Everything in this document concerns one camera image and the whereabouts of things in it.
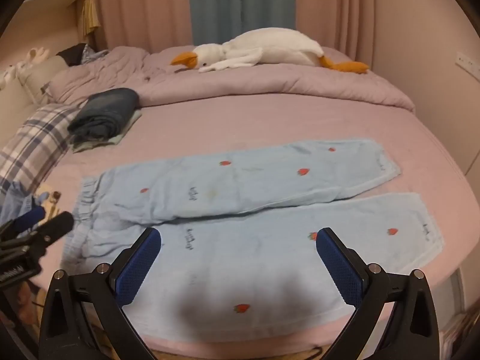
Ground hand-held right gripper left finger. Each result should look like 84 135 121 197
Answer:
38 227 163 360

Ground pink curtain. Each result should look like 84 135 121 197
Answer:
295 0 377 64
92 0 194 53

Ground cartoon printed cloth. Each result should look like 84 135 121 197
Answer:
33 183 81 218

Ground white wall power strip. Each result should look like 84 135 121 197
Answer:
455 52 478 74

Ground blue denim cloth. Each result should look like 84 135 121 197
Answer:
0 181 38 226

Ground plaid pillow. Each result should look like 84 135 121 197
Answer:
0 104 81 196

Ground light blue strawberry pants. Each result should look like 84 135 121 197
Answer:
62 139 445 340

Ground yellow cloth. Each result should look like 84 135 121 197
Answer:
80 0 103 41

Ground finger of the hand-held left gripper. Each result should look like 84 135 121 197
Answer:
32 211 75 249
0 205 46 241

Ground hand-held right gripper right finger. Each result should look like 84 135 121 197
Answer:
316 227 440 360

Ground folded dark jeans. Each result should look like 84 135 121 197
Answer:
67 88 140 140

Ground folded pale green cloth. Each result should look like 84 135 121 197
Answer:
71 109 143 154

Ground teal curtain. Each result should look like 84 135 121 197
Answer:
186 0 298 46

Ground pink duvet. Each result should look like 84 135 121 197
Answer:
49 45 415 111

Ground stack of books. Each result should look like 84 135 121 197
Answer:
438 300 478 358

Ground white goose plush toy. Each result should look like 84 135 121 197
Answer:
170 27 370 74

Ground black cloth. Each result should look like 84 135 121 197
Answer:
56 43 91 66

